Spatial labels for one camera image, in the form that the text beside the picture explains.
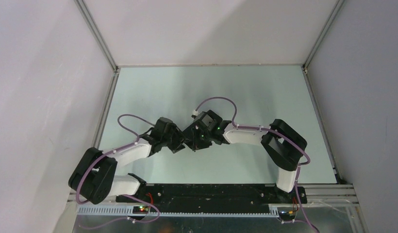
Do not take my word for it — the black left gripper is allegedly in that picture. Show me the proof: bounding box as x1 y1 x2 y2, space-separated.
161 123 191 153

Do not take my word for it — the black zippered tool case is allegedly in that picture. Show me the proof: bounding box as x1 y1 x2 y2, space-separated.
183 124 201 151

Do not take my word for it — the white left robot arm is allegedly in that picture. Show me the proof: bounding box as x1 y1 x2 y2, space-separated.
68 117 186 204

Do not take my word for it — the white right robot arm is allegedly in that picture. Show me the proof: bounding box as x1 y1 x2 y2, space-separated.
183 110 307 203

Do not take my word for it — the aluminium frame rail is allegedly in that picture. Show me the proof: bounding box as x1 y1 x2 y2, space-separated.
85 67 120 149

